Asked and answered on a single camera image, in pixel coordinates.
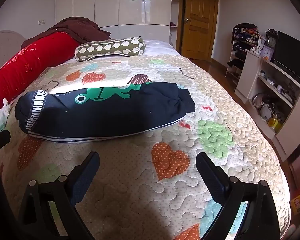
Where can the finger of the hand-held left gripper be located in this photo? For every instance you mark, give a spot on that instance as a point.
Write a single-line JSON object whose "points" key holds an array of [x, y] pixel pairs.
{"points": [[3, 140]]}

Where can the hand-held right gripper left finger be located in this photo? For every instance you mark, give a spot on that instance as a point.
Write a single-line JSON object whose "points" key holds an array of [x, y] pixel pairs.
{"points": [[86, 177]]}

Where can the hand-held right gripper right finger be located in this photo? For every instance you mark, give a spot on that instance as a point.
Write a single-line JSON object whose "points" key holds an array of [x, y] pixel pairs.
{"points": [[211, 177]]}

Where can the white tissue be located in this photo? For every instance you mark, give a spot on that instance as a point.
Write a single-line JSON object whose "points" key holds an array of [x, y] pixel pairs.
{"points": [[2, 112]]}

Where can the heart patterned quilt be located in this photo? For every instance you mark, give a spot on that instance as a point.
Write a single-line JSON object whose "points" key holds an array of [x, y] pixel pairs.
{"points": [[140, 167]]}

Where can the red bolster pillow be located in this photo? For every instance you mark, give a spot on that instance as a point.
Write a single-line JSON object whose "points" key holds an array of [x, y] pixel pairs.
{"points": [[27, 65]]}

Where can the yellow bottle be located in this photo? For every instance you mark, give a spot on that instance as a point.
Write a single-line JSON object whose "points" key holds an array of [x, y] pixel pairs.
{"points": [[274, 123]]}

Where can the white round appliance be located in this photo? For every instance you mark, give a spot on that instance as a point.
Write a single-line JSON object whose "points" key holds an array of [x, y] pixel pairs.
{"points": [[266, 113]]}

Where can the beige headboard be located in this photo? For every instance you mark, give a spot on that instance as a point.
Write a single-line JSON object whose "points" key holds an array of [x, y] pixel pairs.
{"points": [[2, 45]]}

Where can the cream television cabinet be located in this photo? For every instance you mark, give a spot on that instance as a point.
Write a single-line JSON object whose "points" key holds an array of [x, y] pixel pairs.
{"points": [[247, 80]]}

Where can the shoe rack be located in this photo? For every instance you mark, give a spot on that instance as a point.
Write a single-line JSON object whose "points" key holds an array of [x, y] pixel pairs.
{"points": [[240, 52]]}

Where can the green patterned bolster pillow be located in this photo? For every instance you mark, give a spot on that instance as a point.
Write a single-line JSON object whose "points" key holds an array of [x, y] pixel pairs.
{"points": [[110, 47]]}

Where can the brown blanket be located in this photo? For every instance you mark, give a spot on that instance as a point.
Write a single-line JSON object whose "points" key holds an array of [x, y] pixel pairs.
{"points": [[77, 28]]}

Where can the dark table clock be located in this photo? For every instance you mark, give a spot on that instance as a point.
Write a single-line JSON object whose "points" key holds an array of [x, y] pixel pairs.
{"points": [[271, 41]]}

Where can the black television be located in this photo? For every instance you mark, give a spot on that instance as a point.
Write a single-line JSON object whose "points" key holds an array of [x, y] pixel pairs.
{"points": [[292, 52]]}

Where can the wooden door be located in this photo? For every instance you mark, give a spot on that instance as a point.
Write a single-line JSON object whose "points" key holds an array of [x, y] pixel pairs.
{"points": [[200, 17]]}

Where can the white open shelf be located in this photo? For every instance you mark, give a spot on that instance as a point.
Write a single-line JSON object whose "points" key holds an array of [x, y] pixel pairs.
{"points": [[174, 10]]}

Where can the white glossy wardrobe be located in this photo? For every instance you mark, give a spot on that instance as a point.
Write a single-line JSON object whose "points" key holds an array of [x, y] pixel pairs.
{"points": [[110, 5]]}

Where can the wall socket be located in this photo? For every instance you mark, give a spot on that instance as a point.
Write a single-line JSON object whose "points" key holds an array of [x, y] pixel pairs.
{"points": [[41, 22]]}

